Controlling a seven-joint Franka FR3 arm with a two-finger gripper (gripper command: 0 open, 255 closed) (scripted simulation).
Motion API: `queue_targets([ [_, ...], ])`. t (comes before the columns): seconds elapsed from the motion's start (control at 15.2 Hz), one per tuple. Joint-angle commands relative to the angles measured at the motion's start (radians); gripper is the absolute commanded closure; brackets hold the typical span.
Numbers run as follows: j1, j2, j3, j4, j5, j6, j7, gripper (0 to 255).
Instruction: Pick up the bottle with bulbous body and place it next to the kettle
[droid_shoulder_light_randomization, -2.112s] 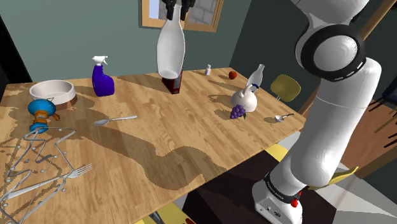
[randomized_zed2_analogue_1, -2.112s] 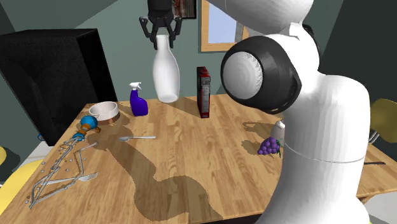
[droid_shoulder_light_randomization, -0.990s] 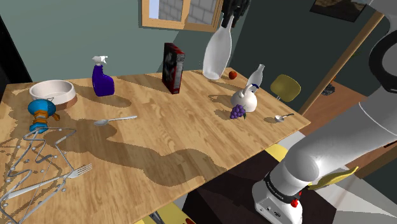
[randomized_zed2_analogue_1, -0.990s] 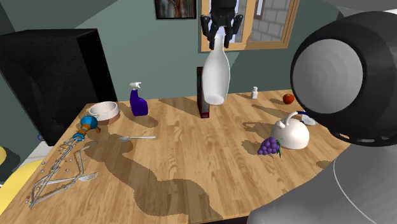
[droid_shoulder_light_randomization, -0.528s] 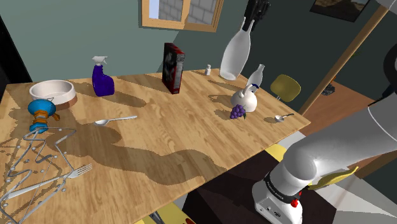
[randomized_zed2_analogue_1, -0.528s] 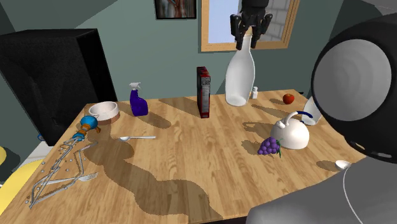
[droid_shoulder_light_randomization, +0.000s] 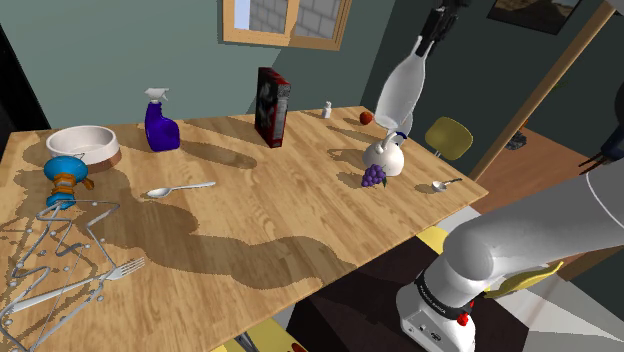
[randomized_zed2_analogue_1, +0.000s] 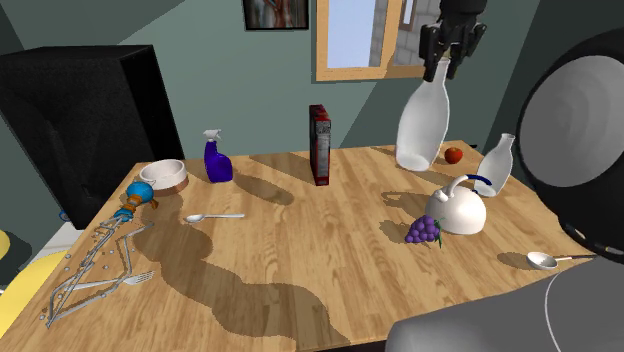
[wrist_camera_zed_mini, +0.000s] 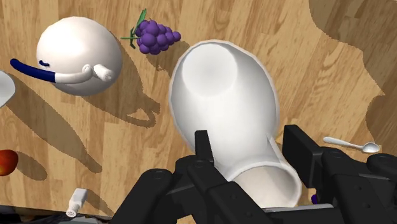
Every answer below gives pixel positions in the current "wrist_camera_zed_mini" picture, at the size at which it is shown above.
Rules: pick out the white bowl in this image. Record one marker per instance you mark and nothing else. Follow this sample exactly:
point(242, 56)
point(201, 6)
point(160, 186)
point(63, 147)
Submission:
point(5, 88)

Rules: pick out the red apple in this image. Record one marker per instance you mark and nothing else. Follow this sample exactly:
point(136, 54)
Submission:
point(6, 162)

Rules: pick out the purple grape bunch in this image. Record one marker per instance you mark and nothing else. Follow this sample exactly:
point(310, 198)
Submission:
point(155, 37)

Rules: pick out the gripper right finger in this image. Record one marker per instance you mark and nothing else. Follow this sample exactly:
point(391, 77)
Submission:
point(341, 176)

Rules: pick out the white spoon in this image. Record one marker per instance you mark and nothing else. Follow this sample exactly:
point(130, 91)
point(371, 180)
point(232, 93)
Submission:
point(356, 144)

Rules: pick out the white salt shaker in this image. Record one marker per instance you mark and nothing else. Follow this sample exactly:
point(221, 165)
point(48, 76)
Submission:
point(77, 201)

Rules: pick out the white vase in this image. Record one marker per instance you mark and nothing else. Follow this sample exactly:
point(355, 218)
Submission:
point(229, 118)

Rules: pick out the small purple object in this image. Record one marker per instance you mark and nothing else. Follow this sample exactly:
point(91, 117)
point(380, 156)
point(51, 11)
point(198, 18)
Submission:
point(314, 198)

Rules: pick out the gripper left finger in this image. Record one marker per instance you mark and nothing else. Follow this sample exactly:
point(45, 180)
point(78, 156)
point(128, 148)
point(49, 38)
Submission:
point(198, 180)

